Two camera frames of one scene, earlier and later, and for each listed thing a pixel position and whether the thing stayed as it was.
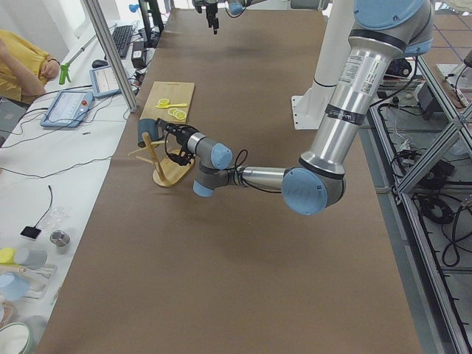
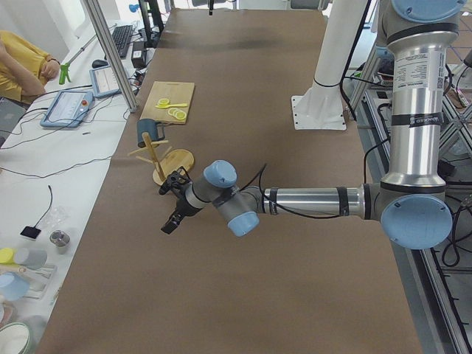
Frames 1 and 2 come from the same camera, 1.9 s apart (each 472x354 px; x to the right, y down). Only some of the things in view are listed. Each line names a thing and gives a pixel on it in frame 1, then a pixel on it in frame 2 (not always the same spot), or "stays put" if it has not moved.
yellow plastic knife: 181,105 stays put
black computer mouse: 97,63 stays put
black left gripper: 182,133 → 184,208
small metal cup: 60,240 stays put
